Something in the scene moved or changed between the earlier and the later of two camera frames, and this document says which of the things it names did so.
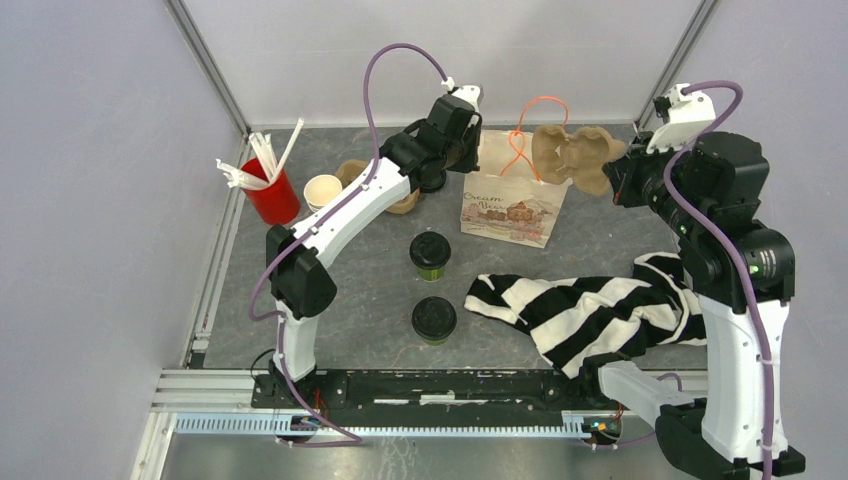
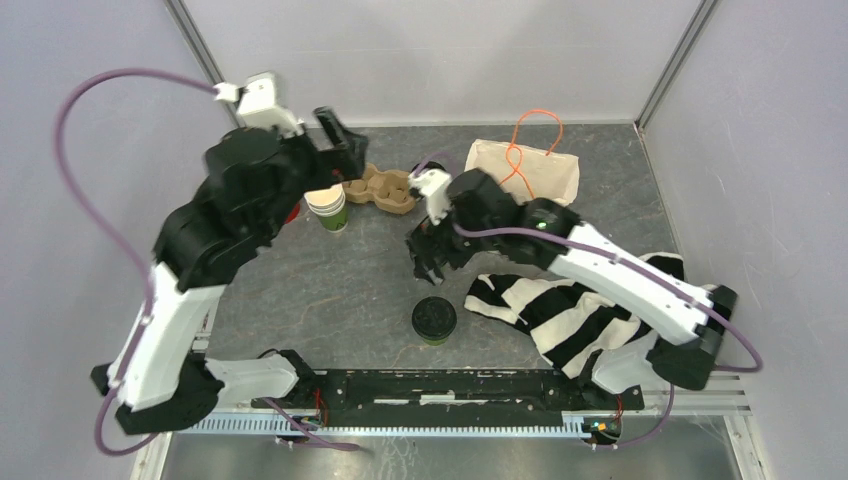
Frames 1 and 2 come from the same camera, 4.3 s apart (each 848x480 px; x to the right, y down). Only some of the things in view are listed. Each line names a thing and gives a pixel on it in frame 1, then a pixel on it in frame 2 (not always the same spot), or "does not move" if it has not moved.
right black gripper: (627, 169) to (423, 239)
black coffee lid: (434, 317) does not move
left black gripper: (470, 164) to (339, 163)
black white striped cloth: (580, 323) does not move
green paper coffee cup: (435, 342) does not move
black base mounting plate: (429, 390) does not move
